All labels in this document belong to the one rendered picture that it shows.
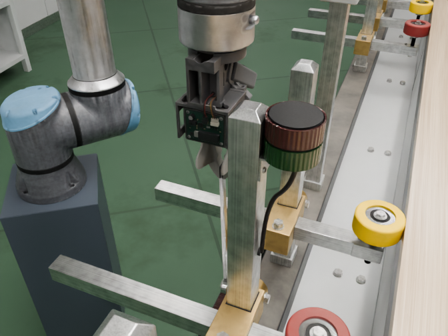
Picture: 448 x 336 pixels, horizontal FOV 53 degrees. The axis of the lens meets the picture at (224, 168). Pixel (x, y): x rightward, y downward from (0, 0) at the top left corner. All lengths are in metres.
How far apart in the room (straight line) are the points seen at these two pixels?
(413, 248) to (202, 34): 0.45
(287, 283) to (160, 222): 1.22
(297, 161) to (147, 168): 1.97
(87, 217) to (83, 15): 0.53
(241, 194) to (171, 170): 1.85
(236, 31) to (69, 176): 0.87
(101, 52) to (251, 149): 0.78
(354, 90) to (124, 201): 1.18
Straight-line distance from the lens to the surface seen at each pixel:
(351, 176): 1.33
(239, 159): 0.48
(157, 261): 1.89
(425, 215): 0.81
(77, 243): 1.36
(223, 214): 0.68
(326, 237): 0.80
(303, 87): 0.70
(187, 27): 0.52
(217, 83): 0.54
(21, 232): 1.33
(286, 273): 0.92
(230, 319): 0.64
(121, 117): 1.24
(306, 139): 0.43
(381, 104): 1.73
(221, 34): 0.51
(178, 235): 1.99
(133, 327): 0.32
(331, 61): 0.96
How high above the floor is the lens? 1.40
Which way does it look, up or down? 37 degrees down
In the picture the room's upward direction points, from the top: straight up
